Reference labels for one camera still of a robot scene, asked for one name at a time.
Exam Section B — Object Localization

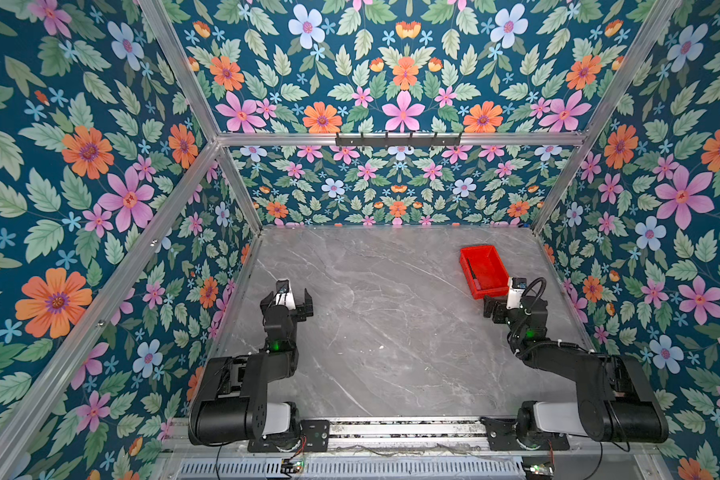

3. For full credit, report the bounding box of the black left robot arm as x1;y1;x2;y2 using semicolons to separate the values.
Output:
188;279;314;447

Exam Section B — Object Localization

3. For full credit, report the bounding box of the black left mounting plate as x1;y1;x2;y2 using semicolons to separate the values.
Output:
247;420;330;455

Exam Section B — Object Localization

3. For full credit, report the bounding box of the red handled screwdriver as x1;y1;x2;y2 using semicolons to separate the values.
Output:
467;261;479;288

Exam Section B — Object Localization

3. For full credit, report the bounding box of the red plastic bin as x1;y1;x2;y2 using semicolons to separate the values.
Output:
459;245;509;300

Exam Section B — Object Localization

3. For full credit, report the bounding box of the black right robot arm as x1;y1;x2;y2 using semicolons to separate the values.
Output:
483;295;669;447

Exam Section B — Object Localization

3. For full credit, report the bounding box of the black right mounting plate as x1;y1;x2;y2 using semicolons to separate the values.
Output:
479;417;570;452

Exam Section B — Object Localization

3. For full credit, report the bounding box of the black wall hook rail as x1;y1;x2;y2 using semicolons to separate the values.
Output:
334;132;462;148

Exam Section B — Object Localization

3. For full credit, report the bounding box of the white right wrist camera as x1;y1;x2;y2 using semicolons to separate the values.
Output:
506;277;528;309

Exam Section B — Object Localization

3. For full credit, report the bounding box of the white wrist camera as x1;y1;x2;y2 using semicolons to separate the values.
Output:
274;279;295;310
506;277;528;309

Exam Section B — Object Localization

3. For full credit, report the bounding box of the white perforated cable tray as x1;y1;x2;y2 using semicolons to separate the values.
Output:
177;457;526;479

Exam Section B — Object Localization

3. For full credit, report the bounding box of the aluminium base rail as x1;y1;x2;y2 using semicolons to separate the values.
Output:
158;416;659;460

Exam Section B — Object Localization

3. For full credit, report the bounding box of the black mounting plate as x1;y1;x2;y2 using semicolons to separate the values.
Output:
247;420;330;455
479;417;570;452

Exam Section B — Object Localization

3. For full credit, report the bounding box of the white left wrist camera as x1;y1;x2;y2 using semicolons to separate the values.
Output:
274;279;295;310

